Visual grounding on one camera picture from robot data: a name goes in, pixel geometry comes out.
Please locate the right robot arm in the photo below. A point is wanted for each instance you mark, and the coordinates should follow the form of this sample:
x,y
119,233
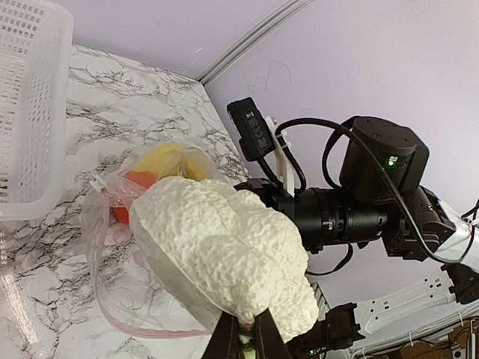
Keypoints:
x,y
378,197

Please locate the fake orange tomato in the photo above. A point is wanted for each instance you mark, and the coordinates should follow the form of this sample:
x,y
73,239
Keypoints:
x,y
134,185

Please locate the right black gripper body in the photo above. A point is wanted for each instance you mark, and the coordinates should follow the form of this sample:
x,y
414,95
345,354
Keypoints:
x,y
272,195

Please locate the white plastic basket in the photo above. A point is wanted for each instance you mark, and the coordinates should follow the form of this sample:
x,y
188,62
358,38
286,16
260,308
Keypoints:
x,y
36,39

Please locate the fake white cauliflower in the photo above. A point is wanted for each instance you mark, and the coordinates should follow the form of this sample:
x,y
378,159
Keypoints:
x,y
219,250

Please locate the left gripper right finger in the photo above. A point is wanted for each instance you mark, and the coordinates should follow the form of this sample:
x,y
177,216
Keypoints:
x,y
267,339

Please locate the right aluminium frame post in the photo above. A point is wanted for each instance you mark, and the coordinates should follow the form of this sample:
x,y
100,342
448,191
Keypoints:
x,y
251,39

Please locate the fake yellow fruit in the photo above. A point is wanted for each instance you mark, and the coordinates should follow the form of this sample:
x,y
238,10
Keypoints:
x,y
174,159

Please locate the clear zip top bag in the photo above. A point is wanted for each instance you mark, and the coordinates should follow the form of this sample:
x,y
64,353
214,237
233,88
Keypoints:
x,y
130,295

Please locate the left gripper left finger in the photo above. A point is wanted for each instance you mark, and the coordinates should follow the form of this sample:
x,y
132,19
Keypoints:
x,y
224,342

